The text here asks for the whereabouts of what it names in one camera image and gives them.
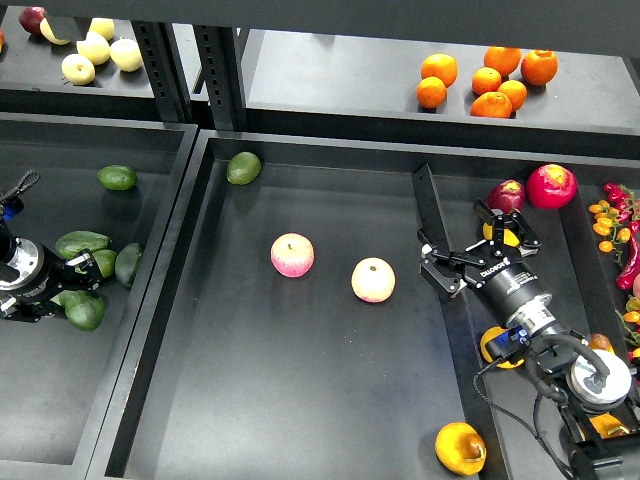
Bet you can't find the orange top right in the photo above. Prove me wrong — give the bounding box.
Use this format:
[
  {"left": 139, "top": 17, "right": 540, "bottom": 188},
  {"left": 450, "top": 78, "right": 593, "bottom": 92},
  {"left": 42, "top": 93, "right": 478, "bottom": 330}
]
[{"left": 520, "top": 50, "right": 559, "bottom": 86}]

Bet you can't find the small orange right centre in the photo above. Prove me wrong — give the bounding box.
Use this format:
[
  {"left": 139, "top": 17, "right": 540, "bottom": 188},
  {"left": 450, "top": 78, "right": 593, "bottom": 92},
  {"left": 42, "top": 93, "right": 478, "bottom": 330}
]
[{"left": 498, "top": 80, "right": 528, "bottom": 112}]

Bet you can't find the black tray divider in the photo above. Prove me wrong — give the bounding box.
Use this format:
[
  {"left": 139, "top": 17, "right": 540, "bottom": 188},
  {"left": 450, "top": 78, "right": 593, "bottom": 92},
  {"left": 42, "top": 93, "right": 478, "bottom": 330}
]
[{"left": 412, "top": 165, "right": 510, "bottom": 479}]

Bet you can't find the yellow pink apple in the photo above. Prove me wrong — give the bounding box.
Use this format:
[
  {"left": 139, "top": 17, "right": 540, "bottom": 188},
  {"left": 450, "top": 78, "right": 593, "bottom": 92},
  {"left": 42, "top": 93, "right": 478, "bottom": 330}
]
[{"left": 351, "top": 257, "right": 396, "bottom": 303}]

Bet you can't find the black centre tray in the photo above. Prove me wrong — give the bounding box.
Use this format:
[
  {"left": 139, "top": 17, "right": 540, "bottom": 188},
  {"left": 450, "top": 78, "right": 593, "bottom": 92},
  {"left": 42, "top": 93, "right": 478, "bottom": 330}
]
[{"left": 84, "top": 128, "right": 640, "bottom": 480}]

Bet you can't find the green avocado upper left tray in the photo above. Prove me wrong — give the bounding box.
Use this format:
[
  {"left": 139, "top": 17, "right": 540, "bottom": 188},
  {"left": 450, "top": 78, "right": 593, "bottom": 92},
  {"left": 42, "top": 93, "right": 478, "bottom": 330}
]
[{"left": 97, "top": 165, "right": 138, "bottom": 191}]

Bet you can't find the yellow pear by divider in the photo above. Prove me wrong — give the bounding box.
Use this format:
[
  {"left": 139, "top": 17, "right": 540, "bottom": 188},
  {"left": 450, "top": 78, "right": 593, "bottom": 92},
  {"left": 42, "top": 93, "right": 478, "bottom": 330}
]
[{"left": 479, "top": 326, "right": 524, "bottom": 369}]

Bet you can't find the orange front of group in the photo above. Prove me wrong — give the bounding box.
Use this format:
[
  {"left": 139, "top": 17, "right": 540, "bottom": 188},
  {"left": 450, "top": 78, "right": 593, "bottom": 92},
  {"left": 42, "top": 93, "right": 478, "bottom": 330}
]
[{"left": 470, "top": 91, "right": 512, "bottom": 118}]

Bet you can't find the pale yellow pear front left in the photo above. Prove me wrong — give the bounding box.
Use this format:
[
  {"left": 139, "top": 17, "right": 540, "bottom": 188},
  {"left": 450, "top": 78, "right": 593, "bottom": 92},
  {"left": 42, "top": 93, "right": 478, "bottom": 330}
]
[{"left": 61, "top": 54, "right": 96, "bottom": 86}]

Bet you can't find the orange top centre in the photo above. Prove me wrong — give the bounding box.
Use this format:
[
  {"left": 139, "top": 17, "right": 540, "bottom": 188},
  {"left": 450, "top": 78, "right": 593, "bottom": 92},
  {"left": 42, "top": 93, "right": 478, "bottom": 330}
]
[{"left": 484, "top": 46, "right": 522, "bottom": 77}]

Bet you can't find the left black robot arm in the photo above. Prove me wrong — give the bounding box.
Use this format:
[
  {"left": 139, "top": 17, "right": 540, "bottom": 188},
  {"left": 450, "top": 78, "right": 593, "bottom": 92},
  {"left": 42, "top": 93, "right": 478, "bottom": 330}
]
[{"left": 1, "top": 170, "right": 104, "bottom": 323}]

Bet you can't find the green avocado at tray corner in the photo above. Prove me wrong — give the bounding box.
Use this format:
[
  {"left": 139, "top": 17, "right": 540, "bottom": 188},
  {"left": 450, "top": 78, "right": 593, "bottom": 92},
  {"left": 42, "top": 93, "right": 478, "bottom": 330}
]
[{"left": 226, "top": 151, "right": 262, "bottom": 185}]

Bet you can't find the green avocado middle of cluster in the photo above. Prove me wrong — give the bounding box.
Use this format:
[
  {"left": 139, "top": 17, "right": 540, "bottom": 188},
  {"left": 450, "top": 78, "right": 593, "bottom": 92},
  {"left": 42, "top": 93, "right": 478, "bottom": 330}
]
[{"left": 93, "top": 249, "right": 117, "bottom": 279}]

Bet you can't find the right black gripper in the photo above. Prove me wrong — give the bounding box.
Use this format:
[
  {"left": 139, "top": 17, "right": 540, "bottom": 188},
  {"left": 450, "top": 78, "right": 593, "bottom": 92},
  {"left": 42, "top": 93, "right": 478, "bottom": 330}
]
[{"left": 417, "top": 199, "right": 555, "bottom": 328}]

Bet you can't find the large red apple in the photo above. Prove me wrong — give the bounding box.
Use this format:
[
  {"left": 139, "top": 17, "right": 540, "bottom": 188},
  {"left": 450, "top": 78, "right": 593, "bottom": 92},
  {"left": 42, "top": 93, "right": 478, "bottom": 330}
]
[{"left": 525, "top": 164, "right": 578, "bottom": 209}]

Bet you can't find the pale yellow pear right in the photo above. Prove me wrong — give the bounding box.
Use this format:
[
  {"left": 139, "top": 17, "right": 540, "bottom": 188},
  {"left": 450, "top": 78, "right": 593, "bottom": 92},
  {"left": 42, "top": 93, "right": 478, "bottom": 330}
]
[{"left": 110, "top": 38, "right": 143, "bottom": 73}]

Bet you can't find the dark avocado at tray wall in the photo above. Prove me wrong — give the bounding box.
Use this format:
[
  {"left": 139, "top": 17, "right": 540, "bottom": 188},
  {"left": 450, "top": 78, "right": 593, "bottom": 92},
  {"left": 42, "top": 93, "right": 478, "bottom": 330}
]
[{"left": 114, "top": 243, "right": 144, "bottom": 288}]

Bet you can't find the pale yellow pear behind tag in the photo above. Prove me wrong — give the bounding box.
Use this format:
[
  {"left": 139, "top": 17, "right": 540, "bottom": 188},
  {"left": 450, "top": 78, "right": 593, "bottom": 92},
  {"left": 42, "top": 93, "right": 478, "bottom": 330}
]
[{"left": 40, "top": 18, "right": 70, "bottom": 46}]

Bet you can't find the pink red apple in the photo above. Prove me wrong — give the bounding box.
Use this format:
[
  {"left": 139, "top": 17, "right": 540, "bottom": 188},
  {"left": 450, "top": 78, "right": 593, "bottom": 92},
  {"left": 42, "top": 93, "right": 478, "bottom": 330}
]
[{"left": 270, "top": 232, "right": 315, "bottom": 278}]

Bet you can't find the red chili pepper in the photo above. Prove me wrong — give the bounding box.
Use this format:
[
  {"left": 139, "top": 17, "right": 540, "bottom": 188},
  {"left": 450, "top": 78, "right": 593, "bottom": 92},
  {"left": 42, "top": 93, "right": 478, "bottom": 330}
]
[{"left": 615, "top": 235, "right": 639, "bottom": 291}]

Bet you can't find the dark red apple on shelf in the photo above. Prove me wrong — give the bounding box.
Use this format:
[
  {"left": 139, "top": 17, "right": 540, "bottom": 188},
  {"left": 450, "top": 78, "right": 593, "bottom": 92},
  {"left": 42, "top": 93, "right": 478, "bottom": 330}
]
[{"left": 18, "top": 6, "right": 46, "bottom": 36}]

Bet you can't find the black left tray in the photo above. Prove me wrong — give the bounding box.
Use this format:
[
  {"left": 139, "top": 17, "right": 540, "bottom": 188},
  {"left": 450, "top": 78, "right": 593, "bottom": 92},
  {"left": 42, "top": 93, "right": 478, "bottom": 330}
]
[{"left": 1, "top": 113, "right": 197, "bottom": 479}]

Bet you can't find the pale yellow pear centre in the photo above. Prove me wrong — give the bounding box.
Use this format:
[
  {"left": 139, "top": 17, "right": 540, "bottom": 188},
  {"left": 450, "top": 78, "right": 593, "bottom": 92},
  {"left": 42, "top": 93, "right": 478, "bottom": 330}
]
[{"left": 76, "top": 32, "right": 111, "bottom": 66}]

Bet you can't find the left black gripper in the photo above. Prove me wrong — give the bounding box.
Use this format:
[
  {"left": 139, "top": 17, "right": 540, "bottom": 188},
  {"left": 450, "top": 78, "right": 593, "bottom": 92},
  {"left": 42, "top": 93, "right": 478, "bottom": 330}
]
[{"left": 1, "top": 237, "right": 103, "bottom": 321}]

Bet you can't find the yellow pear with brown tip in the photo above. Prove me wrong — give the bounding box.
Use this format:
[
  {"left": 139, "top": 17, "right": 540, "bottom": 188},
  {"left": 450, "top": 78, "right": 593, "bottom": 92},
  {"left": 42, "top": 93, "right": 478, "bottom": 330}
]
[{"left": 588, "top": 333, "right": 614, "bottom": 353}]

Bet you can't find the cherry tomato vine bunch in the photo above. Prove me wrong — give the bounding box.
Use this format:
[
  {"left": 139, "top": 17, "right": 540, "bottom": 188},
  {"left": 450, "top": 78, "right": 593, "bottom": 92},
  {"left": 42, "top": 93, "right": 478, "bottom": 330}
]
[{"left": 588, "top": 182, "right": 639, "bottom": 268}]

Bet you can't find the black shelf upright post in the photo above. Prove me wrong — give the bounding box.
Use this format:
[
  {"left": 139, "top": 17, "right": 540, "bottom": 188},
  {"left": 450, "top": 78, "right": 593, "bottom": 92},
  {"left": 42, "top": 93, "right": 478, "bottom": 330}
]
[{"left": 193, "top": 25, "right": 248, "bottom": 132}]

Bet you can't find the orange lower left of group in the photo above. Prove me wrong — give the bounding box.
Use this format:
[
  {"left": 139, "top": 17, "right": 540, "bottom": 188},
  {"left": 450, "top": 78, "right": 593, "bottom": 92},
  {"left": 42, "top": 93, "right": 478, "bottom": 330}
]
[{"left": 416, "top": 76, "right": 447, "bottom": 109}]

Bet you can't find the small orange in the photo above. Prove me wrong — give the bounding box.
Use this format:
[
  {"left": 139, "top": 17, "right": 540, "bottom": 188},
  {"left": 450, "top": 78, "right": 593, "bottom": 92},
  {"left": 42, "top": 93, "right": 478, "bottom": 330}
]
[
  {"left": 498, "top": 80, "right": 528, "bottom": 112},
  {"left": 471, "top": 67, "right": 502, "bottom": 96}
]

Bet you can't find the black tray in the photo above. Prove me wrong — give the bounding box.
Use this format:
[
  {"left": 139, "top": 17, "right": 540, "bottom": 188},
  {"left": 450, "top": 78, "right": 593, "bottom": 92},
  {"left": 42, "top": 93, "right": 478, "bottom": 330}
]
[
  {"left": 1, "top": 113, "right": 197, "bottom": 479},
  {"left": 84, "top": 128, "right": 640, "bottom": 480}
]

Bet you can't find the pale yellow pear back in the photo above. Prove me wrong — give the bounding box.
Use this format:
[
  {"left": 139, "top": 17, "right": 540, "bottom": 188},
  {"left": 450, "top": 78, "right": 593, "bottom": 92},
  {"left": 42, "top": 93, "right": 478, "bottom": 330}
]
[{"left": 89, "top": 17, "right": 115, "bottom": 41}]

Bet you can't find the dark green avocado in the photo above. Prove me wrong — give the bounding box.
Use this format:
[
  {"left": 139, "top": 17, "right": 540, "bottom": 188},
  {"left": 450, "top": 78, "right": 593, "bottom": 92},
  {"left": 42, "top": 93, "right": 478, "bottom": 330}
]
[{"left": 58, "top": 290, "right": 106, "bottom": 332}]

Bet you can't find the orange of group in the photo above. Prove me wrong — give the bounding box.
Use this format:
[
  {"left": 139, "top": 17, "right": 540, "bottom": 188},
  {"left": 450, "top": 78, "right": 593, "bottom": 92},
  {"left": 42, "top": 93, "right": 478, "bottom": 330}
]
[
  {"left": 421, "top": 53, "right": 458, "bottom": 88},
  {"left": 470, "top": 91, "right": 512, "bottom": 118},
  {"left": 416, "top": 76, "right": 447, "bottom": 109}
]

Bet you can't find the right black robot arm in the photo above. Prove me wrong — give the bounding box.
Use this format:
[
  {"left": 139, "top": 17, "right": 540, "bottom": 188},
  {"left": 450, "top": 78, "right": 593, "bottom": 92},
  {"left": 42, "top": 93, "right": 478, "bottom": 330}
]
[{"left": 417, "top": 200, "right": 639, "bottom": 479}]

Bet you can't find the orange top left of group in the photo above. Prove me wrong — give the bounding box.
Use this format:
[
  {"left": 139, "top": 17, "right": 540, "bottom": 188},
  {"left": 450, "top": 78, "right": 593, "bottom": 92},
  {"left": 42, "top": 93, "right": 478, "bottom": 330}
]
[{"left": 421, "top": 53, "right": 458, "bottom": 88}]

